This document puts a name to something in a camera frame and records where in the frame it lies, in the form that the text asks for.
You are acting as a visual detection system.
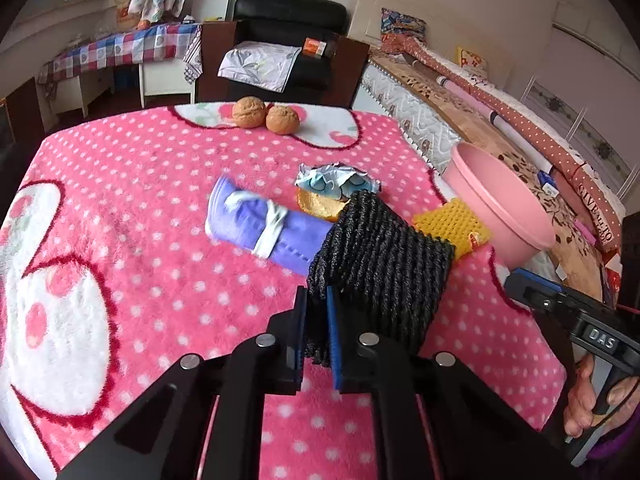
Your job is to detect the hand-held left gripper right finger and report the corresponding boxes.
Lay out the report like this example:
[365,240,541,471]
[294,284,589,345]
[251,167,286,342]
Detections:
[325,287,568,480]

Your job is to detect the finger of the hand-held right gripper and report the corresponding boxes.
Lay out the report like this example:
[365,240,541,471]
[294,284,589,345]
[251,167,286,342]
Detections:
[507,267,566,293]
[502,276,586,322]

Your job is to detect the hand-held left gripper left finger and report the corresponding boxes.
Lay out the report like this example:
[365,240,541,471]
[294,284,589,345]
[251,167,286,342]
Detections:
[55,285,308,480]

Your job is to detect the pink plastic bucket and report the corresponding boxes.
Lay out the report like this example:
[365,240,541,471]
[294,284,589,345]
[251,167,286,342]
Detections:
[442,141,557,267]

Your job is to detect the black foam net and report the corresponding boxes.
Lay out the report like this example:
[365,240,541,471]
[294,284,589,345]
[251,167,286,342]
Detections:
[306,191,456,367]

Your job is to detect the purple wrapper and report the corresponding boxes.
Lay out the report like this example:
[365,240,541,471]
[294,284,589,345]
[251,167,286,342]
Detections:
[205,175,333,277]

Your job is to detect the yellow foam net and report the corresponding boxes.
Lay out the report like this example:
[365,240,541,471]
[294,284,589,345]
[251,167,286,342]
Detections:
[412,197,493,261]

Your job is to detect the orange peel piece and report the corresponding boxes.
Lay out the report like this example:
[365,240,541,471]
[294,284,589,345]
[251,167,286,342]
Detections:
[296,187,351,223]

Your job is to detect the silver foil wrapper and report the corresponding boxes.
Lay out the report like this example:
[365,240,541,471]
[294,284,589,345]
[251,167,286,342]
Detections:
[295,161,383,201]

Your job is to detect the person's right forearm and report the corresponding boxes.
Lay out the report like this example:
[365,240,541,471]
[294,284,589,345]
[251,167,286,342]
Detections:
[585,425,640,480]

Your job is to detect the person's right hand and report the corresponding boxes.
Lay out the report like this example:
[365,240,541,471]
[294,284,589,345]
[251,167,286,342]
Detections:
[562,355,640,438]

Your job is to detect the polka dot rolled quilt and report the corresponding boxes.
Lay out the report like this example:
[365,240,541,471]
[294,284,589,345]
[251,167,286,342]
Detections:
[382,35,628,253]

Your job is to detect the white wardrobe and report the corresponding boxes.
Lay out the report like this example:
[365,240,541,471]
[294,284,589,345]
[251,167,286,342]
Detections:
[500,0,640,206]

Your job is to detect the pink polka dot blanket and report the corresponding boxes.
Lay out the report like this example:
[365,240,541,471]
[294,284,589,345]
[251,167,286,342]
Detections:
[0,101,568,480]

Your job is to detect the brown leaf bed blanket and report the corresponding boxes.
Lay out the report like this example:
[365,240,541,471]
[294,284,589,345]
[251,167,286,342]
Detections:
[370,52,621,301]

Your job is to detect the white bed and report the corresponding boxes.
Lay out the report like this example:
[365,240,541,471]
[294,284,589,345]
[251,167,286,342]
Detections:
[347,0,640,311]

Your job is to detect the brown walnut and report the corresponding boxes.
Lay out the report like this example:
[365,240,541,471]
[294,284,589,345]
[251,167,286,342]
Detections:
[231,96,267,128]
[265,105,301,135]

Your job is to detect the yellow floral pillow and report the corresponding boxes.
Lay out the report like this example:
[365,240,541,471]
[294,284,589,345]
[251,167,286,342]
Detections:
[456,47,488,76]

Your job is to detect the floral white cloth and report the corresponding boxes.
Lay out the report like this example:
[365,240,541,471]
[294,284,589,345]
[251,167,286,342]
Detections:
[218,42,302,93]

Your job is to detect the colourful cartoon pillow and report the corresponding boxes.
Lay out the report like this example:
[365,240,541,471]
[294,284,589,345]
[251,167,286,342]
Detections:
[381,7,427,43]

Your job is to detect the plaid hanging towel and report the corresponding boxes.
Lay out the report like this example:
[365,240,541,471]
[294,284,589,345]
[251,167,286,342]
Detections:
[182,35,203,82]

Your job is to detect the black leather armchair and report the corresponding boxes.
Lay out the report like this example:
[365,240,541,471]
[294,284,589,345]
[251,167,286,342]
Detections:
[195,0,371,111]

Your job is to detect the checkered tablecloth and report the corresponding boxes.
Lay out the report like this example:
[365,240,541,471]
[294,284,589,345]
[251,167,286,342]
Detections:
[37,22,203,86]

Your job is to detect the brown paper bag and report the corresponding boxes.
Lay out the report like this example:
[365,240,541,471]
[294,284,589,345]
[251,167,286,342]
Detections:
[112,0,138,26]

